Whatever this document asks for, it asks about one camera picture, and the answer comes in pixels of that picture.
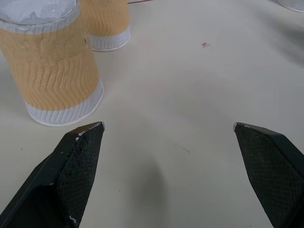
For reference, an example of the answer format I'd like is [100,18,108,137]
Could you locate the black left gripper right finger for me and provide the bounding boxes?
[233,122,304,228]

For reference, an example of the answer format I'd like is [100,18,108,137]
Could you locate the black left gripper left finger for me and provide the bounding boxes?
[0,122,105,228]

